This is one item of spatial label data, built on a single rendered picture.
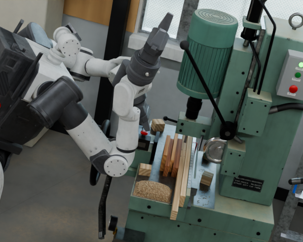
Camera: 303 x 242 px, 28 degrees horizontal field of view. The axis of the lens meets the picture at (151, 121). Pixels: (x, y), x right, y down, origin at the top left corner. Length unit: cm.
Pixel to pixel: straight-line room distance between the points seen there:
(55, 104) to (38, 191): 187
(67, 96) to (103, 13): 201
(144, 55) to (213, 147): 72
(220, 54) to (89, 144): 64
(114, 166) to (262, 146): 69
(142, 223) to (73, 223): 104
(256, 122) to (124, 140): 56
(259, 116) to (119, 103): 61
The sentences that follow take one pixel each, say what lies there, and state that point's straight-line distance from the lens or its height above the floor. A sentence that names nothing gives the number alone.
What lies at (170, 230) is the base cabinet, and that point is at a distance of 249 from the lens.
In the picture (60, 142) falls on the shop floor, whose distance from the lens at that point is 416.
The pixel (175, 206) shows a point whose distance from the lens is 214.
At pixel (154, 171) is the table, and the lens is 237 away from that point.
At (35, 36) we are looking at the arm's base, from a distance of 221.
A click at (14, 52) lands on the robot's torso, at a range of 192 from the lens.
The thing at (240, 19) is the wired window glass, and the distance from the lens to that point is 372.
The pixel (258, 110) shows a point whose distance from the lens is 222.
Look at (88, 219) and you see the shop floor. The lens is 351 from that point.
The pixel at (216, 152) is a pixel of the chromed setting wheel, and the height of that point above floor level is 101.
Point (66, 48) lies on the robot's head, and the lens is 201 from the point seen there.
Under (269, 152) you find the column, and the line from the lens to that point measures 240.
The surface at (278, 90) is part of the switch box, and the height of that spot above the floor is 134.
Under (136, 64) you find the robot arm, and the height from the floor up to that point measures 148.
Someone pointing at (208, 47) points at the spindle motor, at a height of 141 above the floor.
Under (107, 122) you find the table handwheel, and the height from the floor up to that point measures 95.
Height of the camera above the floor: 219
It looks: 28 degrees down
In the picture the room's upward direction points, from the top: 12 degrees clockwise
